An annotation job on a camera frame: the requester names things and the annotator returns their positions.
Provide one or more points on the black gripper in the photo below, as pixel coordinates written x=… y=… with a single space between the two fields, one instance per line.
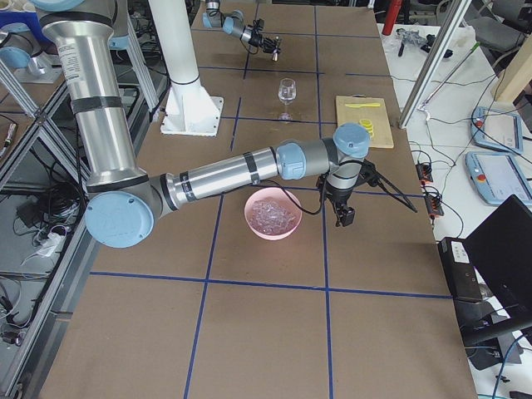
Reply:
x=338 y=198
x=258 y=39

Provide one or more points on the steel double jigger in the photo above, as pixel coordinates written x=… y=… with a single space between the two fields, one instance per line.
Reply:
x=276 y=48

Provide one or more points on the clear wine glass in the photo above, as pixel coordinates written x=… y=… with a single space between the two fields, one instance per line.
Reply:
x=287 y=92

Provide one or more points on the pink bowl of ice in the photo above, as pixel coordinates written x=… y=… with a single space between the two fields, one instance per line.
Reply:
x=272 y=214

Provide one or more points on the yellow lemon slice stack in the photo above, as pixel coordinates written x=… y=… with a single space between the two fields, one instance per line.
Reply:
x=367 y=124

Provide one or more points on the yellow plastic knife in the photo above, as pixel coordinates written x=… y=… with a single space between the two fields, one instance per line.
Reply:
x=363 y=105

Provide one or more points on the bamboo cutting board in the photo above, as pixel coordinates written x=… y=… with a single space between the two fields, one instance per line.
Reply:
x=368 y=112

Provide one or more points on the black box with label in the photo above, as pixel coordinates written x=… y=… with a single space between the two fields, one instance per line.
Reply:
x=460 y=273

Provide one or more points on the lower blue teach pendant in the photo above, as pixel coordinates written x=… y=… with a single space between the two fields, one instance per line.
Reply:
x=497 y=176

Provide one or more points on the blue teach pendant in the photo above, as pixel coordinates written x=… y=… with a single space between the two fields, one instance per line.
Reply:
x=497 y=176
x=497 y=130

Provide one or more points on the black monitor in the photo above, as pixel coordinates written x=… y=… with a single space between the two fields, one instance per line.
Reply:
x=500 y=250

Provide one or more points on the upper blue teach pendant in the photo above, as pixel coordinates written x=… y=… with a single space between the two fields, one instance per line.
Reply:
x=497 y=130

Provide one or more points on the pink thin rod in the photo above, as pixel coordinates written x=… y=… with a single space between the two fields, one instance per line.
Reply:
x=422 y=106

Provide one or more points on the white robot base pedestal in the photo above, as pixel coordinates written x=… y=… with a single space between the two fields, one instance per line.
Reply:
x=189 y=109

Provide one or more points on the aluminium frame post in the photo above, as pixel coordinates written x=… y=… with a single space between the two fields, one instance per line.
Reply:
x=453 y=19

